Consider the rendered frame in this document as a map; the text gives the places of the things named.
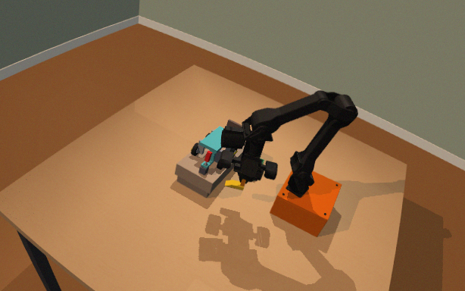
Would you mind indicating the tan sloped ramp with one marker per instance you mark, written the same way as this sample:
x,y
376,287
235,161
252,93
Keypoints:
x,y
201,180

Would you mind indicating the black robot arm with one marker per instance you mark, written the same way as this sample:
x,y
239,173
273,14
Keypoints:
x,y
266,121

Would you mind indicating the teal trolley with black wheels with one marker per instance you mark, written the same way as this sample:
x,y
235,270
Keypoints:
x,y
212,141

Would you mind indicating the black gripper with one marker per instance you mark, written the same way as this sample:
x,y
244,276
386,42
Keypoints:
x,y
226,159

